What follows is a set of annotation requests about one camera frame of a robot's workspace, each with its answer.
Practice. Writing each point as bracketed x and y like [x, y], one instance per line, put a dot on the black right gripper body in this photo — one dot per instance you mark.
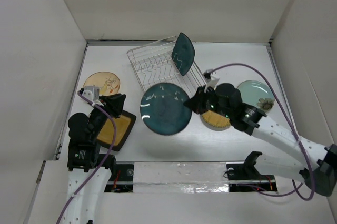
[212, 103]

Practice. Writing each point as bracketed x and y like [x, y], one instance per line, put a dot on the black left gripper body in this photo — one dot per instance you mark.
[99, 117]

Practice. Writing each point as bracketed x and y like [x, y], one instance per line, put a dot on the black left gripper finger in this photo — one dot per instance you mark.
[118, 104]
[108, 105]

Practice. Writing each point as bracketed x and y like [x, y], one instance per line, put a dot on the woven bamboo round plate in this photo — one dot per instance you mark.
[215, 121]

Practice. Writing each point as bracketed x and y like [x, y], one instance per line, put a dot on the dark teal round plate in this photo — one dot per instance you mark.
[162, 109]

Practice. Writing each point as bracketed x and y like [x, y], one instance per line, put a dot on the dark teal square plate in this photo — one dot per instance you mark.
[183, 54]

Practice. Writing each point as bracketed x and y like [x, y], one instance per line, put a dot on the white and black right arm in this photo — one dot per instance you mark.
[313, 164]

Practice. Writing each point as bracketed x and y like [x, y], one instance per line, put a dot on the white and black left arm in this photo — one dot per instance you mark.
[88, 170]

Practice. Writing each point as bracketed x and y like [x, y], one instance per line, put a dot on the beige plate with orange leaves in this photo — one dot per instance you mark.
[107, 82]

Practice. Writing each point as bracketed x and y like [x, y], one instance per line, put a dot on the brown square plate black rim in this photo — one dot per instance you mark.
[124, 125]

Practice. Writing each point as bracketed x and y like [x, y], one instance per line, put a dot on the light blue flower plate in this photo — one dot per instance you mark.
[257, 94]

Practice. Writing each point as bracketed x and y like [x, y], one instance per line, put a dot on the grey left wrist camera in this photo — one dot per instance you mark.
[92, 93]

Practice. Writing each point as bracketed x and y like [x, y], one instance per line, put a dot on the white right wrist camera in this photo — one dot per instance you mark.
[211, 79]

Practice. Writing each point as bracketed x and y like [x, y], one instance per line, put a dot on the metal wire dish rack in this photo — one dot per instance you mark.
[152, 64]

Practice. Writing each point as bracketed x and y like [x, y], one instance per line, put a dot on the metal rail at table front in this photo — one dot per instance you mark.
[172, 180]

